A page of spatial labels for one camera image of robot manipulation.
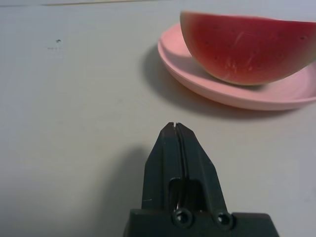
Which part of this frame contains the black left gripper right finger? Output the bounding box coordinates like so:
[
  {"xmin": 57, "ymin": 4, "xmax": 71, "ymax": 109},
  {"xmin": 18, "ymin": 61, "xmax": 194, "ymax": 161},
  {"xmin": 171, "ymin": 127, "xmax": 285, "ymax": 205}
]
[{"xmin": 176, "ymin": 121, "xmax": 234, "ymax": 213}]

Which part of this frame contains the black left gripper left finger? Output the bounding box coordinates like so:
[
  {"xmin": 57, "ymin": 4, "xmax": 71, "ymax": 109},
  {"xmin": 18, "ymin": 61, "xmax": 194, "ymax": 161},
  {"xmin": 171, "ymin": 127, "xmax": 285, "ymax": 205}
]
[{"xmin": 141, "ymin": 122, "xmax": 185, "ymax": 211}]

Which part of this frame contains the red watermelon slice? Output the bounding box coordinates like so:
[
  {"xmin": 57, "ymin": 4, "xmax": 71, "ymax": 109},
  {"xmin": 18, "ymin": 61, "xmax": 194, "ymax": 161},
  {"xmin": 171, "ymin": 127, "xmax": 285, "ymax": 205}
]
[{"xmin": 179, "ymin": 10, "xmax": 316, "ymax": 86}]

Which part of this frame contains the pink round plate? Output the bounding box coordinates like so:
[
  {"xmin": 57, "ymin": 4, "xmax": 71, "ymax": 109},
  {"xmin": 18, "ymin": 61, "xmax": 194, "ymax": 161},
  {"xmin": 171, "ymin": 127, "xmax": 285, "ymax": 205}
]
[{"xmin": 158, "ymin": 23, "xmax": 316, "ymax": 111}]

